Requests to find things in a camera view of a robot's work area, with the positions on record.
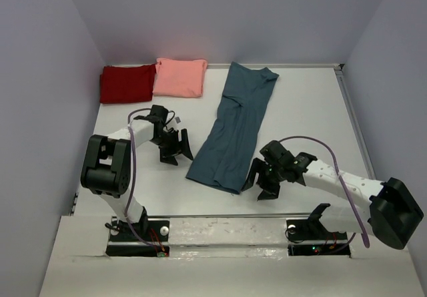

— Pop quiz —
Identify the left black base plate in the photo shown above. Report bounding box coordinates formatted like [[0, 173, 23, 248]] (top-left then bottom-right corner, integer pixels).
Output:
[[104, 217, 170, 258]]

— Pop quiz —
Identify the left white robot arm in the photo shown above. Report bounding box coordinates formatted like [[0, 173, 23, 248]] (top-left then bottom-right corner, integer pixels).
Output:
[[80, 105, 193, 246]]

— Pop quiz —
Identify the folded red t-shirt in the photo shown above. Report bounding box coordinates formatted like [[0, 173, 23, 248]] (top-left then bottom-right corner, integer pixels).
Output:
[[99, 64, 156, 104]]

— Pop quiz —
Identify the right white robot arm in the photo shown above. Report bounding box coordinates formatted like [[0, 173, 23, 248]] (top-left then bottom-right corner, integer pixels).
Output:
[[242, 140, 424, 250]]

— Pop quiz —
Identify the pink t-shirt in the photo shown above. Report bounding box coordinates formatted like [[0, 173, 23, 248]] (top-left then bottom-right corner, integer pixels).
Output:
[[153, 58, 208, 98]]

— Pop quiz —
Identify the blue t-shirt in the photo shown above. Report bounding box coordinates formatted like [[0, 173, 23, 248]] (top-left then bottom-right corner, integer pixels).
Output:
[[186, 62, 280, 194]]

